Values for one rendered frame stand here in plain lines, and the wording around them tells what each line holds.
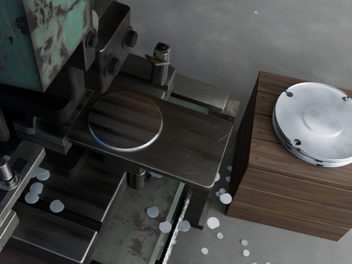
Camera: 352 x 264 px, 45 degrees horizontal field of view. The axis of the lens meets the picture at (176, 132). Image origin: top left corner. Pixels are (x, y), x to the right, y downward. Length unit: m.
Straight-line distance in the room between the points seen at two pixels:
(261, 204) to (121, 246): 0.75
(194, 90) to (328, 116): 0.53
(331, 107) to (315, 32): 0.94
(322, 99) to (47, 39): 1.13
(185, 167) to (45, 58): 0.36
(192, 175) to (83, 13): 0.34
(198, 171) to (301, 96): 0.77
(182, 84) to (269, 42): 1.21
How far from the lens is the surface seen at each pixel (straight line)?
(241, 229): 1.52
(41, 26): 0.36
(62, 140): 0.71
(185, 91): 0.96
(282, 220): 1.51
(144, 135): 0.70
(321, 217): 1.46
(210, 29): 2.12
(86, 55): 0.49
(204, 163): 0.69
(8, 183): 0.69
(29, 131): 0.72
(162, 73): 0.85
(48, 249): 0.71
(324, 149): 1.29
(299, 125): 1.31
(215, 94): 0.96
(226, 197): 0.82
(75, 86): 0.59
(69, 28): 0.41
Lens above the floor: 1.36
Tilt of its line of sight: 54 degrees down
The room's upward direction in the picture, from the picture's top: 10 degrees clockwise
